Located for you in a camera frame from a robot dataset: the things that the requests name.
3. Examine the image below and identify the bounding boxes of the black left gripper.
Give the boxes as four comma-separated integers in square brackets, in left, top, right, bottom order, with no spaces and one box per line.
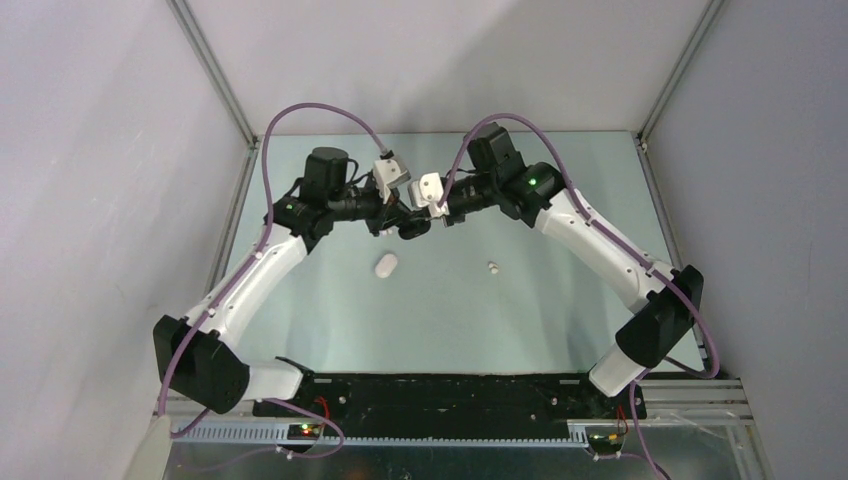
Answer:
[328,177,410,237]

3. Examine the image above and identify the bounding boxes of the white earbud charging case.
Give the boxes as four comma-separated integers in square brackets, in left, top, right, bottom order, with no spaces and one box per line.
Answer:
[374,253,398,279]

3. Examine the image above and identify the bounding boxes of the black earbud charging case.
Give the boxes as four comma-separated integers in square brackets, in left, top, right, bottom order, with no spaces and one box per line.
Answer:
[397,219,431,240]

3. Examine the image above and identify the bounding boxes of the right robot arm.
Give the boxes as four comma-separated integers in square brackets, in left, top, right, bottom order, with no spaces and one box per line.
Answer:
[409,122,703,418]

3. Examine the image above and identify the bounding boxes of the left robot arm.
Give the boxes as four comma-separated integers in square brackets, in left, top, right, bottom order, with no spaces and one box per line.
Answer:
[153,147,411,417]

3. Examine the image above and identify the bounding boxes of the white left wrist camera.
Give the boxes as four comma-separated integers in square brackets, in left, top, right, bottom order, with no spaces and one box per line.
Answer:
[372,150,411,204]

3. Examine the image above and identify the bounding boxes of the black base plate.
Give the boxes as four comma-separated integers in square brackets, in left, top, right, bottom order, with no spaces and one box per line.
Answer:
[290,373,647,437]

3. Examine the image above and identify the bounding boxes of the grey slotted cable duct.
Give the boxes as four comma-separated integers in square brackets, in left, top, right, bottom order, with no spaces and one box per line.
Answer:
[178,421,589,448]

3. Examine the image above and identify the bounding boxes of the aluminium front frame rail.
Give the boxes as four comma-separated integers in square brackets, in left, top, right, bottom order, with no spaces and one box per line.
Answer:
[166,376,755,426]

